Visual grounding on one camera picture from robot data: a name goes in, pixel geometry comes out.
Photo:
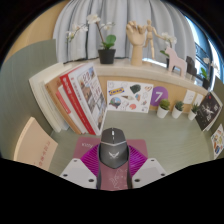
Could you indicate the small plant in white pot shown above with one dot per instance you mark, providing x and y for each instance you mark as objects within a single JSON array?
[
  {"x": 162, "y": 111},
  {"x": 176, "y": 112},
  {"x": 192, "y": 115}
]

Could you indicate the white illustrated sticker card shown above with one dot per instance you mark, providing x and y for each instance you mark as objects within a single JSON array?
[{"x": 130, "y": 96}]

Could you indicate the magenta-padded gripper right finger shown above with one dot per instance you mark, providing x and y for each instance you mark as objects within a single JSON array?
[{"x": 148, "y": 171}]

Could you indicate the black wooden horse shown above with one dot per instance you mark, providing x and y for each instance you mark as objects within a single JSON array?
[{"x": 190, "y": 66}]

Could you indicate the red-spined book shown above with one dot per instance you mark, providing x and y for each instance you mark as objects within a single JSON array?
[{"x": 71, "y": 96}]

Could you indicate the round purple number sign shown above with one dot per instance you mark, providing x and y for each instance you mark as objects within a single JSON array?
[{"x": 158, "y": 96}]

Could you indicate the dark-framed window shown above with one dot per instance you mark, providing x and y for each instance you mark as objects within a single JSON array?
[{"x": 201, "y": 43}]

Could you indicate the colourful illustrated picture book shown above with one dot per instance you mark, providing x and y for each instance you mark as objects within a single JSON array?
[{"x": 218, "y": 141}]

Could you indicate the dark grey computer mouse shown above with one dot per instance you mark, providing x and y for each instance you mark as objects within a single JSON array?
[{"x": 114, "y": 150}]

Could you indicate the green desk partition panel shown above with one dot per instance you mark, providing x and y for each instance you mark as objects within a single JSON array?
[
  {"x": 16, "y": 86},
  {"x": 219, "y": 86}
]

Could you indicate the light grey curtain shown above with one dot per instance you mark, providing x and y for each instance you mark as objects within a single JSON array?
[{"x": 133, "y": 13}]

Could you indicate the light wooden ledge shelf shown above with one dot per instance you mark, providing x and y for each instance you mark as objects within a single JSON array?
[{"x": 126, "y": 70}]

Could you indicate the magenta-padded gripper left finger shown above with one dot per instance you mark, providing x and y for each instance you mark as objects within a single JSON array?
[{"x": 78, "y": 171}]

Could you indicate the tan-cover book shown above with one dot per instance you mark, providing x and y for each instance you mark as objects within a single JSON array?
[{"x": 55, "y": 96}]

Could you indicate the black-cover book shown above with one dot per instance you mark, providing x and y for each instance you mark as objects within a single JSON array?
[{"x": 206, "y": 111}]

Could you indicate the wooden artist mannequin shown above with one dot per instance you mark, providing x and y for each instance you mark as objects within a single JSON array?
[{"x": 150, "y": 33}]

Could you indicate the pink wooden horse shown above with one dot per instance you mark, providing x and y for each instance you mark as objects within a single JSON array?
[{"x": 175, "y": 61}]

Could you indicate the maroon mouse pad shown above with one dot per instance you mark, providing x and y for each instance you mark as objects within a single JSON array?
[{"x": 113, "y": 180}]

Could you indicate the white orchid in black pot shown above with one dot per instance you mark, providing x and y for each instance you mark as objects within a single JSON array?
[
  {"x": 106, "y": 56},
  {"x": 168, "y": 39},
  {"x": 206, "y": 81}
]

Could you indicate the wooden hand model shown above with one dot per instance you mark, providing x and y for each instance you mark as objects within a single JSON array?
[{"x": 136, "y": 43}]

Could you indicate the beige booklet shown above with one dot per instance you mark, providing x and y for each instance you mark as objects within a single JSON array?
[{"x": 33, "y": 143}]

